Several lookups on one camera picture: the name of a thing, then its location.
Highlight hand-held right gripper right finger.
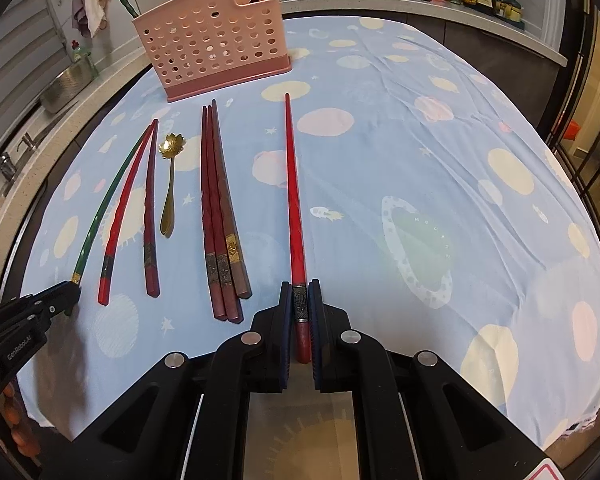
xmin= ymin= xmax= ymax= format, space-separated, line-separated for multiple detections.
xmin=309 ymin=281 xmax=548 ymax=480

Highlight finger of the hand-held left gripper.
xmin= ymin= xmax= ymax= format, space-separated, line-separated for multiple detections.
xmin=0 ymin=281 xmax=82 ymax=334

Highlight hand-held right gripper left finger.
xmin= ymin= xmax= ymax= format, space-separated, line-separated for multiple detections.
xmin=40 ymin=281 xmax=294 ymax=480

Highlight dark red chopstick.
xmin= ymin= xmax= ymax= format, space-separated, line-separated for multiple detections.
xmin=144 ymin=120 xmax=162 ymax=298

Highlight bright red chopstick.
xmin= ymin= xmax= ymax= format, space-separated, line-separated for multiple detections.
xmin=284 ymin=93 xmax=313 ymax=365

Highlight gold flower spoon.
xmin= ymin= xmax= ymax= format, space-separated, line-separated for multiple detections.
xmin=159 ymin=132 xmax=189 ymax=239

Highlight chrome faucet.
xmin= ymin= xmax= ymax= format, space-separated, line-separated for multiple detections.
xmin=0 ymin=132 xmax=37 ymax=182

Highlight blue printed tablecloth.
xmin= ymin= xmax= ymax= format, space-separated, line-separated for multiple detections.
xmin=17 ymin=15 xmax=600 ymax=453

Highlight steel basin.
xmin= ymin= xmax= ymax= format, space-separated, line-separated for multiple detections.
xmin=40 ymin=57 xmax=101 ymax=114

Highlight grey window blinds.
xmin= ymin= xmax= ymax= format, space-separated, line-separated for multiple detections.
xmin=0 ymin=0 xmax=77 ymax=161

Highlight purple hanging cloth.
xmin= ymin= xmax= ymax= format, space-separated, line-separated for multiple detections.
xmin=71 ymin=0 xmax=94 ymax=39

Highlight white hanging towel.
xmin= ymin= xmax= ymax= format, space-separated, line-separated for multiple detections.
xmin=80 ymin=0 xmax=112 ymax=37

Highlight dark base cabinet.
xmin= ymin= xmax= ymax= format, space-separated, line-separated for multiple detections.
xmin=432 ymin=14 xmax=563 ymax=147

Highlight small seasoning jars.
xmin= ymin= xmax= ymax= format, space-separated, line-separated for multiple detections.
xmin=496 ymin=0 xmax=524 ymax=24

